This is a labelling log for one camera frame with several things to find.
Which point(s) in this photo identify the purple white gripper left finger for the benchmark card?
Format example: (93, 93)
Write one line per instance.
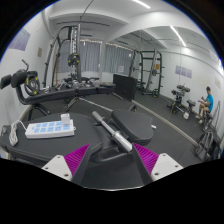
(72, 166)

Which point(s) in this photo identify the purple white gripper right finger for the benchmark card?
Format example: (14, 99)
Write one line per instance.
(153, 166)

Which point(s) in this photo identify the white charger plug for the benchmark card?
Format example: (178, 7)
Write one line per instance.
(65, 118)

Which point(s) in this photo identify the chrome barbell bar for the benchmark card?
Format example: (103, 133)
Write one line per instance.
(116, 135)

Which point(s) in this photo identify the black round seat pad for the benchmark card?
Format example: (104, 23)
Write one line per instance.
(138, 126)

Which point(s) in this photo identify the black padded bench pad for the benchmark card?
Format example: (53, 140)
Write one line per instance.
(40, 151)

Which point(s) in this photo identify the white power strip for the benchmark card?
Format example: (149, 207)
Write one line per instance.
(53, 129)

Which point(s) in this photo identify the black machine at right edge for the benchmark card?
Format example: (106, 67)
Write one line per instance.
(208, 148)

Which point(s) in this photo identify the person in blue shirt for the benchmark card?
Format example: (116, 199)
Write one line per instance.
(206, 105)

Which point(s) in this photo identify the black plyo box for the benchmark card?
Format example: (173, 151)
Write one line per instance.
(125, 86)

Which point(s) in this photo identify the black incline weight bench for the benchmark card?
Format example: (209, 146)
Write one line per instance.
(27, 86)

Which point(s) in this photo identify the black power rack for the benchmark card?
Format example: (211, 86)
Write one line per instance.
(156, 69)

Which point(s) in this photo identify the black yellow weight plate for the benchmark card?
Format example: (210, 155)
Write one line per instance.
(73, 59)

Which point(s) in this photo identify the grey window curtains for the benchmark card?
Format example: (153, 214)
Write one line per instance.
(117, 59)

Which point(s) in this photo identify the purple wall posters right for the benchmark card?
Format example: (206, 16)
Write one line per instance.
(183, 71)

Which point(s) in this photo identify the purple wall poster left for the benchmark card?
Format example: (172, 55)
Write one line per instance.
(20, 41)

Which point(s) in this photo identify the black cable machine rack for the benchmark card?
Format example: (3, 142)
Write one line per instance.
(74, 34)

